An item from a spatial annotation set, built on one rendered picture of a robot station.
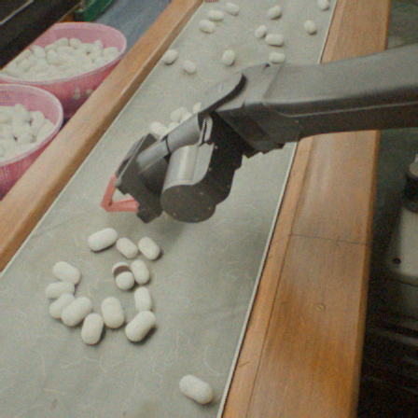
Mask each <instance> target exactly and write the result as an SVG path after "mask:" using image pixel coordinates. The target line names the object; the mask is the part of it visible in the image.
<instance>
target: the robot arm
mask: <svg viewBox="0 0 418 418"><path fill-rule="evenodd" d="M413 127H418V44H414V45H409V46H406V47H402V48H400V47H397V48H392V49H386V50H381V51H377V52H373V53H369V54H364V55H361V56H356V57H348V58H344V59H339V60H335V61H332V62H327V63H317V64H306V65H295V64H291V63H284V64H280V65H275V66H272V67H270V64H269V63H263V64H259V65H255V66H248V67H245V68H242V69H240V70H238V71H235V72H234V73H232V74H230V75H229V76H227V77H225V78H224V79H222V80H221V81H218V82H217V83H216V84H215V85H214V86H213V87H211V88H210V89H208V90H207V91H205V92H204V93H203V94H202V100H201V109H200V111H199V112H197V113H195V114H193V115H192V116H191V117H189V118H187V119H186V120H185V121H183V123H182V124H180V125H179V126H177V127H176V128H175V129H173V130H171V131H169V132H168V133H166V134H165V135H164V136H163V137H162V138H161V139H160V140H159V141H158V140H157V139H156V138H155V137H154V136H153V134H151V133H150V132H149V133H148V134H147V135H145V136H143V137H142V138H140V139H139V140H138V141H136V142H135V143H134V144H133V145H132V147H130V150H129V152H128V153H127V155H125V156H124V157H123V158H122V160H121V162H120V163H119V165H118V166H117V168H116V169H115V171H114V172H113V173H112V176H111V179H110V182H109V183H108V186H107V189H106V191H105V194H104V196H103V199H102V200H101V202H100V206H101V207H102V208H104V209H105V210H106V212H107V213H111V212H133V213H136V216H138V217H139V218H141V219H142V220H143V221H144V222H145V223H146V224H147V223H149V222H151V221H152V220H154V219H155V218H157V217H159V216H161V215H162V213H163V211H164V212H165V213H166V214H167V215H168V216H171V217H173V218H175V219H177V220H180V221H182V222H187V223H199V222H202V221H204V220H207V219H208V218H210V217H211V216H213V215H214V214H215V212H216V206H217V205H218V204H219V203H221V202H223V201H224V200H226V199H227V198H228V197H229V195H230V191H231V186H232V182H233V178H234V175H235V171H236V170H237V169H239V168H240V167H241V166H242V160H243V155H244V156H246V157H247V158H248V159H251V158H253V157H254V156H255V155H257V154H258V153H259V152H261V153H262V154H263V155H265V154H267V153H269V152H270V151H272V150H273V149H283V147H284V146H285V145H286V143H297V142H300V141H301V140H302V139H304V138H306V137H310V136H314V135H318V134H323V133H331V132H365V131H378V130H389V129H400V128H413ZM116 189H117V190H118V191H120V192H121V193H122V194H123V195H124V196H125V195H127V194H128V193H129V195H130V197H129V198H126V199H118V200H115V201H113V200H112V197H113V195H114V193H115V191H116Z"/></svg>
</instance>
